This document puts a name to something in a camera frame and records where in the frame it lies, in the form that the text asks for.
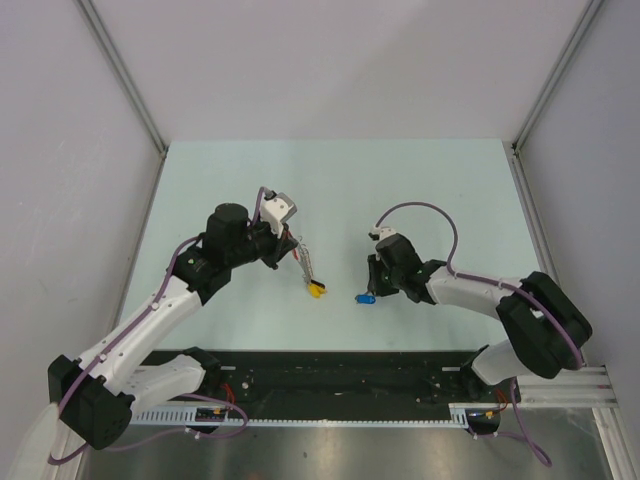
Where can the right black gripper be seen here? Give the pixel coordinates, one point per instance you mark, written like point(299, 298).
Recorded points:
point(374, 282)

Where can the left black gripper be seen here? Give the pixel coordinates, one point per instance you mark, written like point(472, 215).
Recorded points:
point(278, 247)

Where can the key with blue cap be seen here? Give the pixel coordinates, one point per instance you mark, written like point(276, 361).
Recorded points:
point(365, 299)

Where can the red handled metal key holder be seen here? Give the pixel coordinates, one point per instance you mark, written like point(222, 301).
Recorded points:
point(302, 256)

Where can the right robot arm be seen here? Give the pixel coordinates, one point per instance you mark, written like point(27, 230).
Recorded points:
point(545, 330)

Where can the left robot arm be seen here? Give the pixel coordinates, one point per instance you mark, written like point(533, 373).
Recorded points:
point(95, 393)

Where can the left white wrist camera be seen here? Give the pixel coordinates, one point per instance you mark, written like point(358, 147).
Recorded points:
point(276, 211)

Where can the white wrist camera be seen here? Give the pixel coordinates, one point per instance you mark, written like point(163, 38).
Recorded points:
point(379, 233)
point(276, 211)

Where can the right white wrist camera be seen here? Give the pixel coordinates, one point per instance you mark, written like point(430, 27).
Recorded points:
point(379, 233)

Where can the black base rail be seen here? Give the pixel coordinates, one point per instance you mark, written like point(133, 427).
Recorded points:
point(341, 386)

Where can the right aluminium corner post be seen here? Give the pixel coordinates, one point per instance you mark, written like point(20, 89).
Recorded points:
point(569, 51)

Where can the aluminium corner post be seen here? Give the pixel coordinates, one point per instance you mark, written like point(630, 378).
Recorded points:
point(569, 51)
point(116, 63)

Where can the left aluminium corner post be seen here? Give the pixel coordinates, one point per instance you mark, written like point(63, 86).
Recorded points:
point(116, 63)

